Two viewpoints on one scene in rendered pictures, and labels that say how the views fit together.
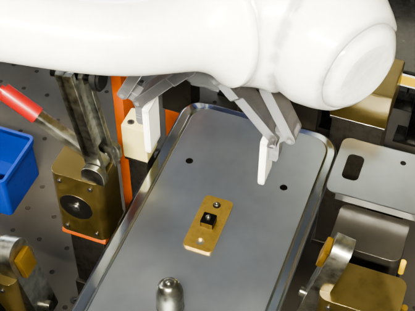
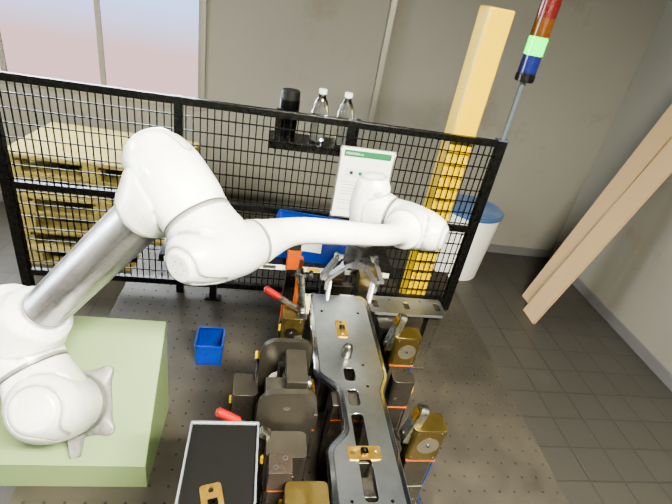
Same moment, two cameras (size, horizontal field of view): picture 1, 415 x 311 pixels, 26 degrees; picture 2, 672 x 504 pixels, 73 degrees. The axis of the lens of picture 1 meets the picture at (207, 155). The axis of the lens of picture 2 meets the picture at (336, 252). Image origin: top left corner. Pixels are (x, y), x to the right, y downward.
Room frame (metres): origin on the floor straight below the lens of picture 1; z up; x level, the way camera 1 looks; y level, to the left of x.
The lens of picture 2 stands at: (-0.30, 0.69, 1.97)
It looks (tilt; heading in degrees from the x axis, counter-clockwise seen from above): 30 degrees down; 328
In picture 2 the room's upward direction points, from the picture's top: 11 degrees clockwise
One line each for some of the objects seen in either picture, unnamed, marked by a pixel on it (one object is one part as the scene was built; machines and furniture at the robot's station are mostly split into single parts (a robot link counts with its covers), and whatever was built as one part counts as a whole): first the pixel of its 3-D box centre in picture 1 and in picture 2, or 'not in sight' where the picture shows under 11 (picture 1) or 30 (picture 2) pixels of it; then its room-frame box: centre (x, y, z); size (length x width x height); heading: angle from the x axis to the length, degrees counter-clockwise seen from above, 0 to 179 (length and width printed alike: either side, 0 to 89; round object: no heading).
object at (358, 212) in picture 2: not in sight; (373, 201); (0.66, -0.01, 1.47); 0.13 x 0.11 x 0.16; 28
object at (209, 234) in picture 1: (208, 221); (341, 327); (0.67, 0.00, 1.01); 0.08 x 0.04 x 0.01; 159
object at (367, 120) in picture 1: (353, 159); (360, 308); (0.89, -0.22, 0.88); 0.08 x 0.08 x 0.36; 69
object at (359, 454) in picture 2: not in sight; (364, 451); (0.24, 0.16, 1.01); 0.08 x 0.04 x 0.01; 70
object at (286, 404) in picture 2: not in sight; (278, 432); (0.40, 0.32, 0.94); 0.18 x 0.13 x 0.49; 159
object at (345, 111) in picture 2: not in sight; (344, 118); (1.28, -0.23, 1.53); 0.07 x 0.07 x 0.20
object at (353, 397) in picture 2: not in sight; (344, 432); (0.41, 0.10, 0.84); 0.12 x 0.05 x 0.29; 69
